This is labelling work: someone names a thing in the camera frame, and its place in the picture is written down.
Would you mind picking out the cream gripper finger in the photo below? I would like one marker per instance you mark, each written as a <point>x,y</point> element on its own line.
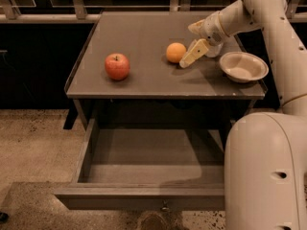
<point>196,50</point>
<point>196,28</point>

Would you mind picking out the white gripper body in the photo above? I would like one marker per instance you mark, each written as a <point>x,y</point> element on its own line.
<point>211,28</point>

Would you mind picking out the orange fruit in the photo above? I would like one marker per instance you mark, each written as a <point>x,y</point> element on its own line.
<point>175,52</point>

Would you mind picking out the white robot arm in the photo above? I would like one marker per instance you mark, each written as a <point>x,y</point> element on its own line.
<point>265,160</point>

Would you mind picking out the grey cabinet with top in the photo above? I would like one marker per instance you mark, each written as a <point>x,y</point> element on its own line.
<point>143,37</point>

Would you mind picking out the open grey top drawer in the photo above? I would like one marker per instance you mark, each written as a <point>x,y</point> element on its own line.
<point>138,168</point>

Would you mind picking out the small metal drawer knob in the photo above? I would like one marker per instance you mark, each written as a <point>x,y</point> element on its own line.
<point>165,207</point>

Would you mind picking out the clear plastic water bottle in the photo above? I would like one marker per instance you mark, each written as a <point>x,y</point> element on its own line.
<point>214,51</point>

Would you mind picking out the white bowl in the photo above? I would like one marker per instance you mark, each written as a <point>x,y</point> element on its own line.
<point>243,67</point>

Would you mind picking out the red apple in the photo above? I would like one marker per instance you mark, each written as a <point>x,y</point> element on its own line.
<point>117,66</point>

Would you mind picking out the metal railing with glass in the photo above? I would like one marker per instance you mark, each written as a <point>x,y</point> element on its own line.
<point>96,4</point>

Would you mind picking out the dark object at floor edge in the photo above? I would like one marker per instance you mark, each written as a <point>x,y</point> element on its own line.
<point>3,217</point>

